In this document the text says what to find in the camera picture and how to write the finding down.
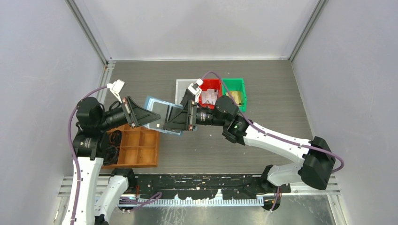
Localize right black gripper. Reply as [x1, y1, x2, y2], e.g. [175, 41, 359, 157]
[164, 98, 228, 131]

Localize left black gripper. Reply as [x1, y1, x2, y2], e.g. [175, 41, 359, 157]
[97, 96, 161, 131]

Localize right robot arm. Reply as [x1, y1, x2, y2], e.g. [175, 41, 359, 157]
[163, 96, 336, 193]

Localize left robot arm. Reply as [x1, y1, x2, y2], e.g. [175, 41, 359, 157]
[62, 97, 161, 225]

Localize black card stack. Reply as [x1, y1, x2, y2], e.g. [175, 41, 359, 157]
[180, 89, 194, 106]

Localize pink white cards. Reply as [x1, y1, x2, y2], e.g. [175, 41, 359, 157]
[201, 89, 219, 105]

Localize gold cards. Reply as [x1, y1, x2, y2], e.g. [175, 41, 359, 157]
[228, 90, 243, 106]

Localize orange wooden divider tray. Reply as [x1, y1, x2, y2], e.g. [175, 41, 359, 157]
[102, 125, 160, 169]

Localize small black coiled band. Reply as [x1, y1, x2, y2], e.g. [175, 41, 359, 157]
[109, 130, 122, 146]

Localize white plastic bin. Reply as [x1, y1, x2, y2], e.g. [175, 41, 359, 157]
[175, 79, 197, 105]

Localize black coiled bands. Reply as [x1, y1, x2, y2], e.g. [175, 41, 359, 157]
[103, 146, 119, 165]

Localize green plastic bin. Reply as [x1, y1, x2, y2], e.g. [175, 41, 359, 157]
[222, 78, 247, 112]

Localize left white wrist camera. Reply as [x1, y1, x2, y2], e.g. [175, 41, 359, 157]
[107, 79, 125, 103]

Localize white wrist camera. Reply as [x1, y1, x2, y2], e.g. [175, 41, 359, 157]
[107, 79, 125, 103]
[187, 79, 203, 103]

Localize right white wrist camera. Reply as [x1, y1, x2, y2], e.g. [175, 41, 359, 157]
[187, 79, 203, 103]

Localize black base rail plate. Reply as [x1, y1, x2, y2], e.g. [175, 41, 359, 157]
[122, 174, 276, 200]

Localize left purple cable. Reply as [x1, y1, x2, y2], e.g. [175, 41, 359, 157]
[68, 85, 163, 225]

